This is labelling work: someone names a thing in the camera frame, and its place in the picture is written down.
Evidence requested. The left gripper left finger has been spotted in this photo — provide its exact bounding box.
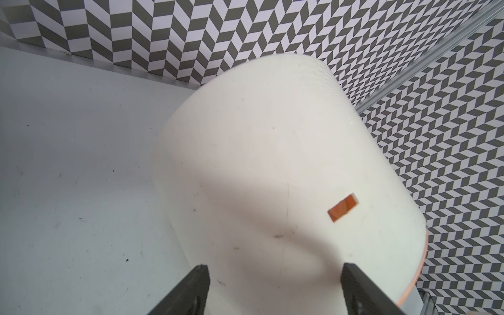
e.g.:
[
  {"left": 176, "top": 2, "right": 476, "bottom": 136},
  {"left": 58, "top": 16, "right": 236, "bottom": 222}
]
[{"left": 148, "top": 265, "right": 211, "bottom": 315}]

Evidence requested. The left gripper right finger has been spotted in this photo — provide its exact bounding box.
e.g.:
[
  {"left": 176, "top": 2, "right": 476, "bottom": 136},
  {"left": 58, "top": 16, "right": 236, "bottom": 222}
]
[{"left": 341, "top": 262, "right": 404, "bottom": 315}]

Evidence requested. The white round drawer cabinet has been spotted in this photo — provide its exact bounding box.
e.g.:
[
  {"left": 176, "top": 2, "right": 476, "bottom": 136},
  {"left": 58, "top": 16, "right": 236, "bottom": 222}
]
[{"left": 152, "top": 54, "right": 427, "bottom": 314}]

